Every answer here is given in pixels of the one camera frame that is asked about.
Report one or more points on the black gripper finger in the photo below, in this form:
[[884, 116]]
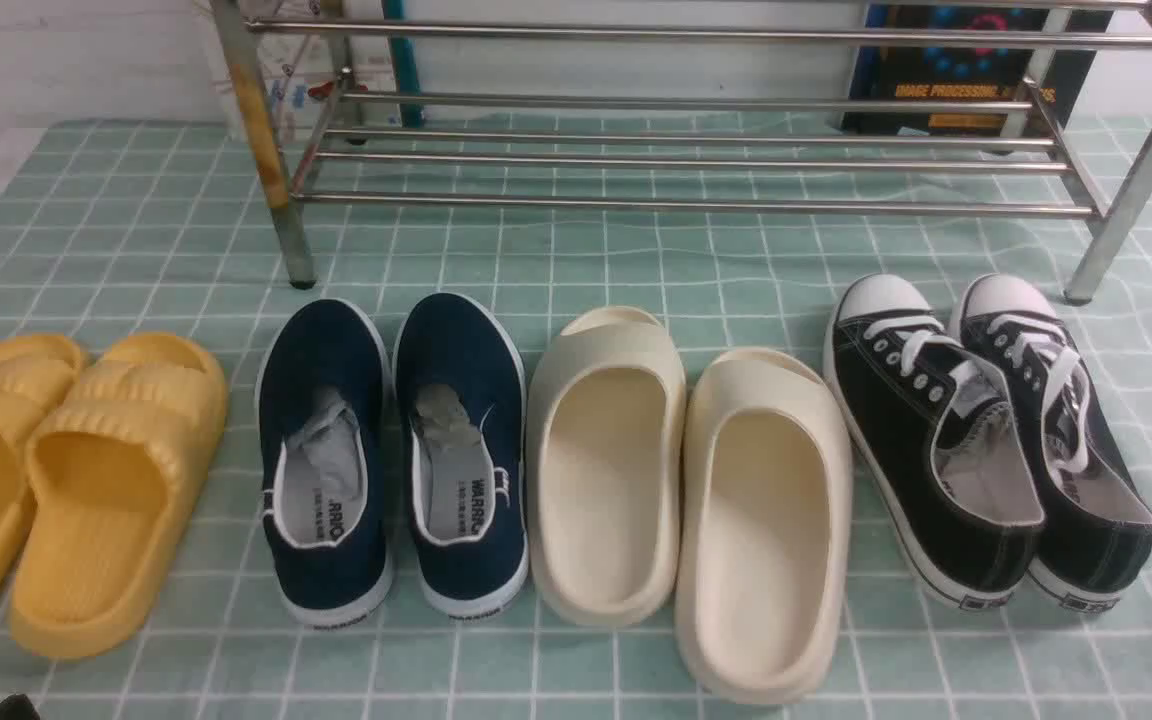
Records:
[[18, 707]]

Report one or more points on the navy canvas shoe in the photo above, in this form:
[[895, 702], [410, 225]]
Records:
[[461, 401], [320, 400]]

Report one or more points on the stainless steel shoe rack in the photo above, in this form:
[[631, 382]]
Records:
[[341, 133]]

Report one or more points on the right yellow foam slipper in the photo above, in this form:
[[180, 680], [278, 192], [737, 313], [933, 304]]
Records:
[[116, 469]]

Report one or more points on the green checkered tablecloth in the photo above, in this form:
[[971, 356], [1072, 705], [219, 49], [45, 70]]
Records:
[[112, 228]]

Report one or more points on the left cream foam slipper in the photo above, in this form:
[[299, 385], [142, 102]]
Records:
[[604, 423]]

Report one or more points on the cream foam slipper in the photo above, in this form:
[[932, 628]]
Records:
[[767, 465], [604, 423]]

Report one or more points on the white printed paper bag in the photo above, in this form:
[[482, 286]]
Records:
[[297, 69]]

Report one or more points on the teal vertical pole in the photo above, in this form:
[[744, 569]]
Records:
[[404, 67]]

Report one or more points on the right cream foam slipper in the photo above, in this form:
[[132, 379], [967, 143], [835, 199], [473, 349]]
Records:
[[767, 465]]

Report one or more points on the left black canvas sneaker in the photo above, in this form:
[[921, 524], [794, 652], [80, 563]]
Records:
[[937, 429]]

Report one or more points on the black canvas sneaker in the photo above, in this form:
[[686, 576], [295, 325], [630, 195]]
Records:
[[1098, 530], [937, 429]]

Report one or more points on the right black canvas sneaker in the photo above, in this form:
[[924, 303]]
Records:
[[1098, 530]]

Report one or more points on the dark image processing book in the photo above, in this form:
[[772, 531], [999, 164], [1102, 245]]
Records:
[[955, 73]]

